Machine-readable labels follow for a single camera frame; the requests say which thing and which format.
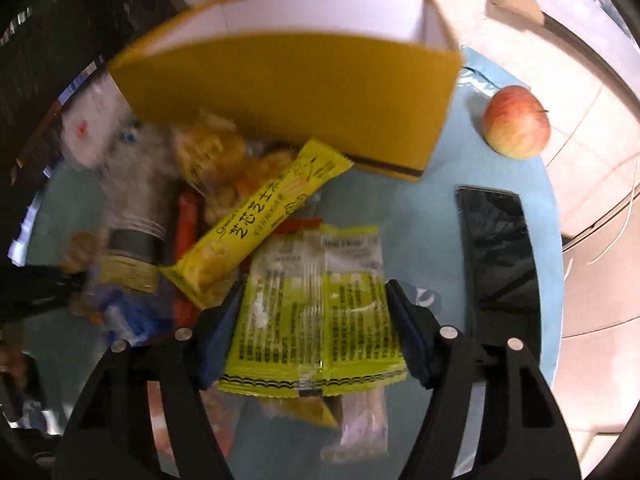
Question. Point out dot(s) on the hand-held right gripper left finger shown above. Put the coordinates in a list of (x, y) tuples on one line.
[(215, 350)]

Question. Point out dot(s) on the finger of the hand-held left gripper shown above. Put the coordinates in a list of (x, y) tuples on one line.
[(35, 292)]

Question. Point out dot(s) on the yellow cardboard box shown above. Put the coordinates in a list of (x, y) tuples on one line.
[(300, 90)]

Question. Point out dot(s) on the grey and black snack packet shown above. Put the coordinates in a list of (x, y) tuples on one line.
[(135, 185)]

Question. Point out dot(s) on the red snack packet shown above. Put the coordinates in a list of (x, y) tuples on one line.
[(300, 225)]

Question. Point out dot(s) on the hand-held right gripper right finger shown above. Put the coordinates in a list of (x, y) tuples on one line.
[(412, 345)]

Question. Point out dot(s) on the purple and white snack packet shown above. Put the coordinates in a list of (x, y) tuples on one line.
[(360, 425)]

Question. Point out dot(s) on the red apple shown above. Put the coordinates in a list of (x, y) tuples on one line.
[(517, 122)]

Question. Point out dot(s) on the yellow-green snack packet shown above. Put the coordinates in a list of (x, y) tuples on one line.
[(310, 320)]

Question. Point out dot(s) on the orange yellow snack packet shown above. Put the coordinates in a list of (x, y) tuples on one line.
[(305, 410)]

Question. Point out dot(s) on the black smartphone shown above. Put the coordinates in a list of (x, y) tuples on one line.
[(500, 260)]

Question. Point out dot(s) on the red-orange stick packet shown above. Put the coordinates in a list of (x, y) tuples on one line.
[(187, 225)]

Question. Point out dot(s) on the white packet with red mark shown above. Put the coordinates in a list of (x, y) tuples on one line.
[(90, 130)]

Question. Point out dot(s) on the light blue mat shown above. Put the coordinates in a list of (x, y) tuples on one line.
[(415, 230)]

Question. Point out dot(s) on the long yellow snack bar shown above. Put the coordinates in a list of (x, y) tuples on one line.
[(250, 225)]

